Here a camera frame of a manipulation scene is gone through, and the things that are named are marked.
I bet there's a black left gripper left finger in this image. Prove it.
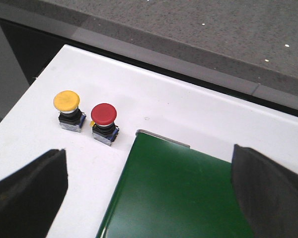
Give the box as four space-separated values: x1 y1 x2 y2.
0 149 68 238

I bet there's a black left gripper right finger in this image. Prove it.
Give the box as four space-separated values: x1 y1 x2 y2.
231 144 298 238

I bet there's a yellow mushroom push button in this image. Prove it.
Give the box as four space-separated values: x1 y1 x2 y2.
53 90 86 133

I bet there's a green conveyor belt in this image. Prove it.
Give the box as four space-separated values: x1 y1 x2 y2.
97 132 253 238

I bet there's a red mushroom push button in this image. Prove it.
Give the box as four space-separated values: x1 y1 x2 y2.
91 103 119 146

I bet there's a grey speckled stone counter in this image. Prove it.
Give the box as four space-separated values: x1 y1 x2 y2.
0 0 298 111

